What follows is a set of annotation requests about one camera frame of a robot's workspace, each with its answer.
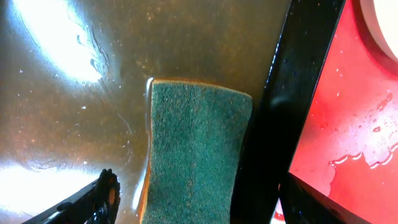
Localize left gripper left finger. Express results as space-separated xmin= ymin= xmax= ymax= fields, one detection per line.
xmin=23 ymin=169 xmax=121 ymax=224

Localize white plate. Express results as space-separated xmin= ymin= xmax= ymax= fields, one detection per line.
xmin=359 ymin=0 xmax=397 ymax=62

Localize green yellow sponge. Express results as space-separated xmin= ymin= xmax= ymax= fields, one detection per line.
xmin=140 ymin=79 xmax=252 ymax=223

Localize black water basin tray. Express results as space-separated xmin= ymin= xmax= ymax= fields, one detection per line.
xmin=1 ymin=0 xmax=345 ymax=223

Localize red plastic tray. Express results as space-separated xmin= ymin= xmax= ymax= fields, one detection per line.
xmin=290 ymin=1 xmax=397 ymax=223

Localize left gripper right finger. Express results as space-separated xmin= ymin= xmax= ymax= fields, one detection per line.
xmin=279 ymin=173 xmax=369 ymax=224

